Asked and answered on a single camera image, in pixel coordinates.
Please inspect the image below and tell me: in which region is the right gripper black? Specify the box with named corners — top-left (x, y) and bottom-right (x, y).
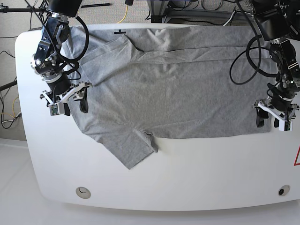
top-left (47, 76), bottom-right (89, 116)

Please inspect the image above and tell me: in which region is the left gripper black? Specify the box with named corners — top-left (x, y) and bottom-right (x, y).
top-left (256, 92), bottom-right (296, 128)

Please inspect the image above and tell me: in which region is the grey T-shirt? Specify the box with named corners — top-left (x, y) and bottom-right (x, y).
top-left (68, 26), bottom-right (272, 169)

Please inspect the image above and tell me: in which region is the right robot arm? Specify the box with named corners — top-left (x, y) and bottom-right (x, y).
top-left (31, 0), bottom-right (90, 116)

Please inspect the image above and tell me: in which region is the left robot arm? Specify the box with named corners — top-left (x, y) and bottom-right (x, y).
top-left (243, 0), bottom-right (300, 131)

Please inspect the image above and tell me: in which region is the red triangle warning sticker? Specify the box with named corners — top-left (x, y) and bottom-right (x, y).
top-left (294, 147), bottom-right (300, 166)

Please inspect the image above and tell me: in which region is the right table grommet hole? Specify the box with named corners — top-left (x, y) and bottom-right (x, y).
top-left (278, 185), bottom-right (291, 196)

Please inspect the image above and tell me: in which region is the table grommet hole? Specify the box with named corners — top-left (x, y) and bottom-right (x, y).
top-left (278, 185), bottom-right (291, 196)
top-left (75, 187), bottom-right (91, 199)

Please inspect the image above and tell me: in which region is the left table grommet hole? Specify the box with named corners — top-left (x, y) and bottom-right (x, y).
top-left (75, 187), bottom-right (91, 199)

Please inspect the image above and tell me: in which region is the black tripod stand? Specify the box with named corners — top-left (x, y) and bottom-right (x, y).
top-left (0, 0), bottom-right (111, 27)

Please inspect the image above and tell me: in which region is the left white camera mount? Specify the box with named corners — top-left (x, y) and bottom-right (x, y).
top-left (253, 100), bottom-right (300, 131)

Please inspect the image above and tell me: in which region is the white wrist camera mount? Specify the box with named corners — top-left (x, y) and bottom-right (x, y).
top-left (40, 82), bottom-right (91, 116)

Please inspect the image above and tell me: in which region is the black floor cables left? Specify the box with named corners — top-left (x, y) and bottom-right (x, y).
top-left (0, 51), bottom-right (22, 129)

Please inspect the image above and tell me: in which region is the yellow cable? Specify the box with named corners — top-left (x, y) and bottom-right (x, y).
top-left (116, 2), bottom-right (129, 25)

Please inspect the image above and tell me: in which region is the white cable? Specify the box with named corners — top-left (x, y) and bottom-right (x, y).
top-left (220, 9), bottom-right (258, 29)

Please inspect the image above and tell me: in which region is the aluminium frame stand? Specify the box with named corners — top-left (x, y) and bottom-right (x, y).
top-left (146, 0), bottom-right (246, 26)

